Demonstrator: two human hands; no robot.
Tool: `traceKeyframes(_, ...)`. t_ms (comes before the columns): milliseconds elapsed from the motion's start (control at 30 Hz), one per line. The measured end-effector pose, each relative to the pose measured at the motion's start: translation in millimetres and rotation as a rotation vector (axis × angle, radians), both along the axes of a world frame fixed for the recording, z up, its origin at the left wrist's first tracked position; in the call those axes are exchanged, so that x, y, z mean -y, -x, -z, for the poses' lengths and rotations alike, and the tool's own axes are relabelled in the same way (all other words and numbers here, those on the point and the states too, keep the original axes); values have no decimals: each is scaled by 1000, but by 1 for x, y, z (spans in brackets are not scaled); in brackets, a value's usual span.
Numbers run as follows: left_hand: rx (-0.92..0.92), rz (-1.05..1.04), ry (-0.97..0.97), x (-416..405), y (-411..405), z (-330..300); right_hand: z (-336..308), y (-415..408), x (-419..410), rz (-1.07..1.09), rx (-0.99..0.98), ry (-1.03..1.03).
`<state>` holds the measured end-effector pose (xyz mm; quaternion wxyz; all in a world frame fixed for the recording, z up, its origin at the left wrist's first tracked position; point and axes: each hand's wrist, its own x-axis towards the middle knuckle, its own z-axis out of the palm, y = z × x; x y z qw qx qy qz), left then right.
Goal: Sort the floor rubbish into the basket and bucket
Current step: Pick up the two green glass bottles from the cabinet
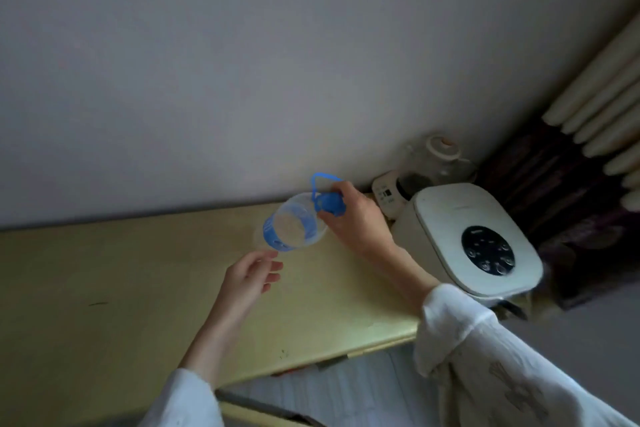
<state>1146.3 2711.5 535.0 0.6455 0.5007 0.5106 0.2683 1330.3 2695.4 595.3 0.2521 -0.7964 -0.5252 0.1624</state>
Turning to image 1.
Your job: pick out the person's right hand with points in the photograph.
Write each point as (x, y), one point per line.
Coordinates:
(360, 226)

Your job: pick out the person's left hand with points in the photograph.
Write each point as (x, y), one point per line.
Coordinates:
(247, 281)

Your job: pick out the clear bottle blue cap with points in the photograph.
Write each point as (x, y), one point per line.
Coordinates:
(295, 226)

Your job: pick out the person's left forearm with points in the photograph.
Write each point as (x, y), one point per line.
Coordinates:
(215, 346)

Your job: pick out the person's right forearm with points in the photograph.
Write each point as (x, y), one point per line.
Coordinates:
(407, 276)

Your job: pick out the white kettle base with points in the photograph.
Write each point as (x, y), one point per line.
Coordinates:
(387, 196)

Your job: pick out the white box-shaped appliance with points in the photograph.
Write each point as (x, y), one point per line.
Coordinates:
(440, 221)

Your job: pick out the glass kettle beige lid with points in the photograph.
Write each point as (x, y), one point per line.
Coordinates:
(440, 156)

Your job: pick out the beige wooden cabinet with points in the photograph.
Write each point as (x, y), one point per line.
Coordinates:
(125, 291)

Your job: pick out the white left sleeve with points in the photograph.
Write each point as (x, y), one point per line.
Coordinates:
(185, 404)

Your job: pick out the white sleeve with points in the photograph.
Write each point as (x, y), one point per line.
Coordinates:
(500, 366)
(185, 404)

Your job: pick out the black power plug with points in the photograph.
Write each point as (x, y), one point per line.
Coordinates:
(512, 306)

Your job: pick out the white right sleeve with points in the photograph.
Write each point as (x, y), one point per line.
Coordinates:
(500, 366)

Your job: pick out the beige brown striped curtain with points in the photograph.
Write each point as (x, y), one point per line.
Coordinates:
(590, 166)

